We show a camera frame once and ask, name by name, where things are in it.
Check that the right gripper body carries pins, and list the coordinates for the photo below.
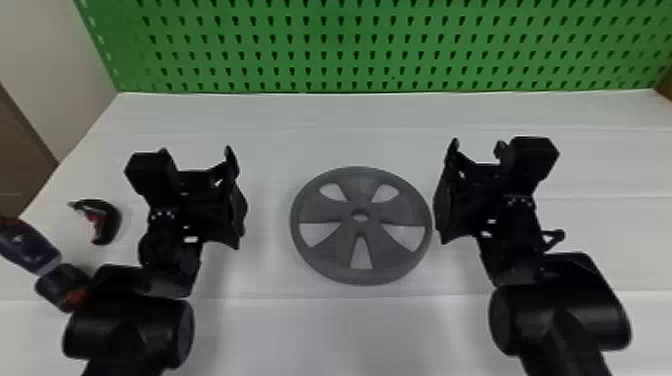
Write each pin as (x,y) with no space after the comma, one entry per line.
(464,202)

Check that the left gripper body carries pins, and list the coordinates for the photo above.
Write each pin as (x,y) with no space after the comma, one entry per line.
(215,207)

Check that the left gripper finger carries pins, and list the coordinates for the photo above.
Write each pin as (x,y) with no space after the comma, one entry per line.
(230,162)

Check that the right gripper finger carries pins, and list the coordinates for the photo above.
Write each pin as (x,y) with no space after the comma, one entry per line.
(453,153)
(501,151)

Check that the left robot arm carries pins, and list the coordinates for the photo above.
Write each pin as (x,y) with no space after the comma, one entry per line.
(131,325)

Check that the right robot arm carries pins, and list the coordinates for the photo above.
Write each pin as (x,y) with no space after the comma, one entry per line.
(562,310)

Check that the grey wheel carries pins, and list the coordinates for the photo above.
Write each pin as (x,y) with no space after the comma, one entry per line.
(341,246)

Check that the black red curved grip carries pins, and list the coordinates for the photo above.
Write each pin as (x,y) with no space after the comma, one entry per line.
(107,220)

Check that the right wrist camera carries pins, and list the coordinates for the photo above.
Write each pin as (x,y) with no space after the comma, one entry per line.
(527,162)

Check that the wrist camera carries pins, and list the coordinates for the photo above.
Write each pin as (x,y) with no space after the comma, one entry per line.
(152,176)
(527,162)

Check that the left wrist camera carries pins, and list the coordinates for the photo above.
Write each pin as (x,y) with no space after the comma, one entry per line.
(152,176)

